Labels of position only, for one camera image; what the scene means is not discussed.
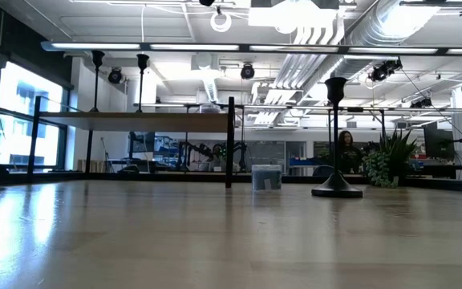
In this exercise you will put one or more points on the row of wooden blocks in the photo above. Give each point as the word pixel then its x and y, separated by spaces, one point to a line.
pixel 94 165

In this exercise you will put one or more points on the black table frame rail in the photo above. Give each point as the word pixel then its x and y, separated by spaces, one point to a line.
pixel 94 176

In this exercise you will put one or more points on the black metal candlestick holder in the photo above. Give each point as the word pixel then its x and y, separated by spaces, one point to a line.
pixel 335 186
pixel 97 58
pixel 142 60

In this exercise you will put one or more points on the black rig-mounted camera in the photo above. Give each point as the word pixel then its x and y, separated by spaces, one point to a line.
pixel 383 70

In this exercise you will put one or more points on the wooden shelf black legs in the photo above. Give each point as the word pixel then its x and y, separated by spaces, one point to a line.
pixel 134 121

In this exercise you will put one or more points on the blue storage bins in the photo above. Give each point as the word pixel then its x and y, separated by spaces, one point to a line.
pixel 301 161

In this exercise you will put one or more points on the long LED light bar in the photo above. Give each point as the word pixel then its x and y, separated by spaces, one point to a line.
pixel 295 48

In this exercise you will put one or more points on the person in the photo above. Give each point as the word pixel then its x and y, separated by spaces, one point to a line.
pixel 216 154
pixel 349 156

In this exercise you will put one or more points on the silver ventilation duct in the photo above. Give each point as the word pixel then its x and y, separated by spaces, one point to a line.
pixel 375 24

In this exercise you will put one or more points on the black computer monitor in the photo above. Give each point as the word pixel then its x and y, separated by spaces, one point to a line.
pixel 439 140

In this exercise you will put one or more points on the black office chair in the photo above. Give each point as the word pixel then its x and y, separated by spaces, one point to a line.
pixel 324 170

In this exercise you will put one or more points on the black round ceiling camera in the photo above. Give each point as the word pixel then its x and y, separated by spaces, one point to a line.
pixel 247 71
pixel 115 75

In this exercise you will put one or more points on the green potted succulent plant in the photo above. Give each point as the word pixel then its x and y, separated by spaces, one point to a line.
pixel 379 168

